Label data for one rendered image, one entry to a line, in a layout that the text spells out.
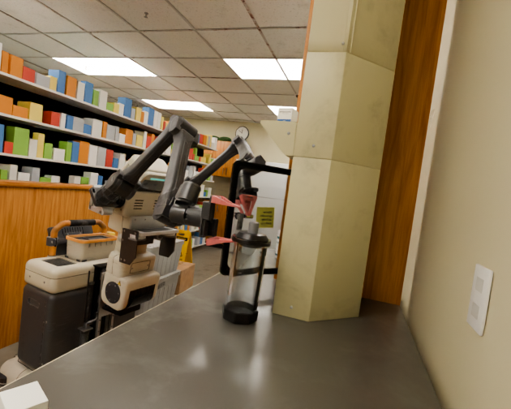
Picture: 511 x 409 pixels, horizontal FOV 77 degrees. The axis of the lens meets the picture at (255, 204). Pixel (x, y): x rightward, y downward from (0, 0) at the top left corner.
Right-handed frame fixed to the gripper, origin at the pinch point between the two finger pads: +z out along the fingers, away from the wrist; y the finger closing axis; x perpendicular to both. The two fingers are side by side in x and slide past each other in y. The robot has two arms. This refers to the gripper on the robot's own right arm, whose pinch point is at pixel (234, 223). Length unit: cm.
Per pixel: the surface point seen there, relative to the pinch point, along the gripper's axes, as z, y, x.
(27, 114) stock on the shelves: -237, 44, 114
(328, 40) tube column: 17, 55, 10
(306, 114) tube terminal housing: 13.8, 33.5, 9.0
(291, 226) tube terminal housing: 14.2, 0.9, 9.0
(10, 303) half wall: -183, -90, 75
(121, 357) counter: -7.9, -25.9, -32.0
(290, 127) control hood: 9.8, 29.5, 9.0
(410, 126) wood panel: 46, 41, 46
